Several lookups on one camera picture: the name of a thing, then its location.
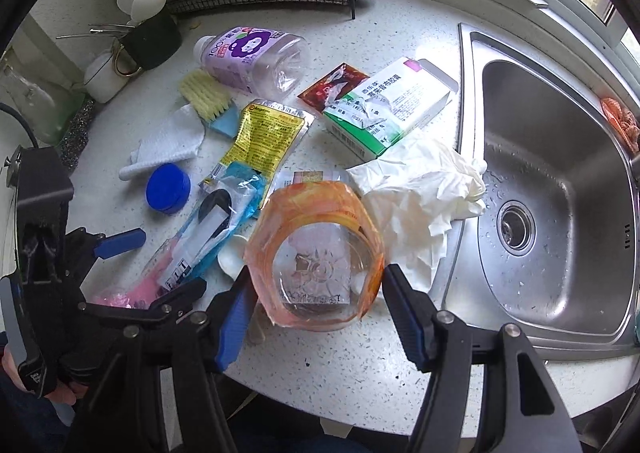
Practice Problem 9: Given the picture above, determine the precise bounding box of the orange clear plastic bottle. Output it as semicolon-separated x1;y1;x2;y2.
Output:
244;181;385;332

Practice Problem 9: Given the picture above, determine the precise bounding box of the purple grape juice bottle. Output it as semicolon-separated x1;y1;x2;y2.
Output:
193;26;309;101

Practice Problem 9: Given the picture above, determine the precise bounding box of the white plastic spoon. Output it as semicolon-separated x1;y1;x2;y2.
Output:
217;234;247;280

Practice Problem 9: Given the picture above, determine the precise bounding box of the person's left hand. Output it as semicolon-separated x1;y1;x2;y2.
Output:
1;346;88;405

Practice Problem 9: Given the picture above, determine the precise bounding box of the pink plastic wrapper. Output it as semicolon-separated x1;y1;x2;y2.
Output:
89;237;177;309

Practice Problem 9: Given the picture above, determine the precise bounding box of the blue bottle cap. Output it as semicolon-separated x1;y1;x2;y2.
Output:
145;163;191;215

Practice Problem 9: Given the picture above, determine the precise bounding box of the blue toothbrush package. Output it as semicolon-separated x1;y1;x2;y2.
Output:
152;162;266;293

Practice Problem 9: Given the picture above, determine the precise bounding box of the small paper label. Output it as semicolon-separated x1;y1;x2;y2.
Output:
269;170;342;193

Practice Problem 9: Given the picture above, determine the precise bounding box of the glass jar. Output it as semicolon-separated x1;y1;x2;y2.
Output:
1;54;85;146

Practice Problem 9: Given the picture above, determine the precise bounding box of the stainless steel sink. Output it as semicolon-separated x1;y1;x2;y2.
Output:
442;24;639;360

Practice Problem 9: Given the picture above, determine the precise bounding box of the white lidded sugar jar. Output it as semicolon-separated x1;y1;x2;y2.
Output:
84;50;128;104

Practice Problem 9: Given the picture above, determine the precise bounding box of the yellow snack wrapper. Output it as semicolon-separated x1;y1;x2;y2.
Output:
200;99;314;191

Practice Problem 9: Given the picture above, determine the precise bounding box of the yellow blue scrub brush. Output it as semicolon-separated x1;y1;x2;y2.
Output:
178;69;240;139

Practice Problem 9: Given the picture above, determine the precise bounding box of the dark green utensil mug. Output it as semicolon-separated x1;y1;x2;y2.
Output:
113;9;182;77

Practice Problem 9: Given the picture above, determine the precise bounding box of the white green medicine box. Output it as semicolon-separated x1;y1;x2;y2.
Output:
323;57;459;162

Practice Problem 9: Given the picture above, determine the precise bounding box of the red sauce packet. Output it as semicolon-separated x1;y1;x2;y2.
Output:
298;63;369;112

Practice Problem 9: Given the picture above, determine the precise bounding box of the orange sink sponge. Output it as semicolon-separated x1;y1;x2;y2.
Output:
600;98;639;156

